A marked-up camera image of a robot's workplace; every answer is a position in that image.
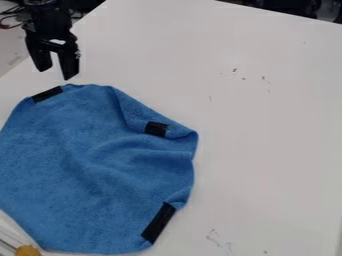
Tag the blue cloth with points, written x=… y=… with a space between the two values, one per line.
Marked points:
x=89 y=173

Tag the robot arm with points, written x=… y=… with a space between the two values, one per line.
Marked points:
x=43 y=4

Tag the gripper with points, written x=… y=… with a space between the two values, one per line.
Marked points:
x=48 y=25

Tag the yellow toy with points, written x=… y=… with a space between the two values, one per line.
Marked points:
x=27 y=250

